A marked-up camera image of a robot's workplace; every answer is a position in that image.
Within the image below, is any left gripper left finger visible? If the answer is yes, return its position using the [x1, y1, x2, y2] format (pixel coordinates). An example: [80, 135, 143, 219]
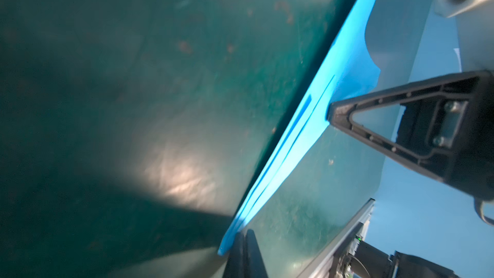
[222, 233, 245, 278]

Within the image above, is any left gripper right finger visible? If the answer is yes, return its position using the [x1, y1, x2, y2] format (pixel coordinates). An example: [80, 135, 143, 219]
[244, 229, 268, 278]

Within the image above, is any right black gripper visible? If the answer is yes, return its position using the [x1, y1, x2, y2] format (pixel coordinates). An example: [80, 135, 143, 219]
[328, 71, 493, 201]

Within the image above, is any blue square paper sheet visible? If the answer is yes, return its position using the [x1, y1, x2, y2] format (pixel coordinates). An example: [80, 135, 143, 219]
[217, 0, 380, 256]

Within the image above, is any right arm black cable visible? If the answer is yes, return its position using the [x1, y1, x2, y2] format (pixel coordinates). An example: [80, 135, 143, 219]
[473, 197, 494, 228]

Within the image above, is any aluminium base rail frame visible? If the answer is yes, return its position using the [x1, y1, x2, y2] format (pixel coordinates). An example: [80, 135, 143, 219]
[298, 198, 376, 277]

